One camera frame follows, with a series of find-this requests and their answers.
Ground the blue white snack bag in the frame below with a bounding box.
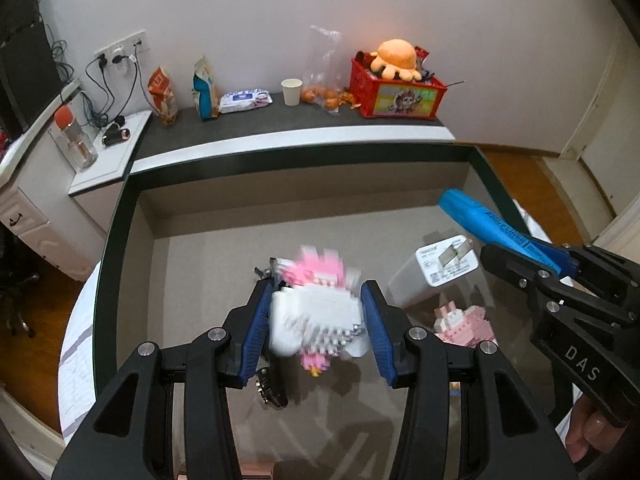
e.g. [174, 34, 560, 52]
[192, 56, 219, 122]

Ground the white low cabinet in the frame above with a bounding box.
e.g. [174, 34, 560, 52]
[67, 110, 152, 232]

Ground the blue highlighter pen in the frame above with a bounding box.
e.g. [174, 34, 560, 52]
[438, 188, 577, 278]

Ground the orange cap water bottle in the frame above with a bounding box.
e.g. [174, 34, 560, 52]
[53, 105, 98, 170]

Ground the black hair clip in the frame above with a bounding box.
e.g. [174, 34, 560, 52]
[254, 257, 288, 410]

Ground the black bench shelf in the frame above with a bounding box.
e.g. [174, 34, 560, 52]
[131, 93, 454, 174]

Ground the white paper cup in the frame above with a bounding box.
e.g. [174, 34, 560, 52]
[281, 78, 303, 106]

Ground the wall power strip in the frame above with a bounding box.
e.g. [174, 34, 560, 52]
[93, 30, 150, 65]

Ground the white charger plug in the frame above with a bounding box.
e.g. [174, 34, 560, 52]
[387, 234, 478, 308]

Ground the orange octopus plush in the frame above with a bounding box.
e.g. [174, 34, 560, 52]
[370, 39, 422, 82]

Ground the orange snack bag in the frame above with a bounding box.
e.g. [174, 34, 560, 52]
[146, 66, 178, 126]

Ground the white computer desk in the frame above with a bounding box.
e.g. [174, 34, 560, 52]
[1, 80, 105, 282]

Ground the pink donut block model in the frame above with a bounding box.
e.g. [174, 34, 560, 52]
[433, 301, 497, 348]

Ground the red toy crate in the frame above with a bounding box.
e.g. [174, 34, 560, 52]
[348, 52, 447, 119]

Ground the pink white block model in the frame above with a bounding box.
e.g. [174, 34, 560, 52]
[269, 246, 370, 377]

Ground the pink black storage box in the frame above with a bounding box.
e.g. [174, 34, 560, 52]
[93, 144, 525, 479]

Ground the white striped quilt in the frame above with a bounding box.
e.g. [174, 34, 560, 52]
[58, 263, 101, 444]

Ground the small black camera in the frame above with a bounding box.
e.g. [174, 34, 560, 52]
[101, 115, 131, 148]

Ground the person right hand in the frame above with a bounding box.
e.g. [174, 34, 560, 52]
[565, 394, 625, 463]

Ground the wet wipes pack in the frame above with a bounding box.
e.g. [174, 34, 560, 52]
[219, 89, 272, 114]

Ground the black computer tower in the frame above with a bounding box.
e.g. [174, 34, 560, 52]
[0, 0, 63, 139]

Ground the plastic bag of oranges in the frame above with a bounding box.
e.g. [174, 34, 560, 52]
[300, 25, 360, 115]

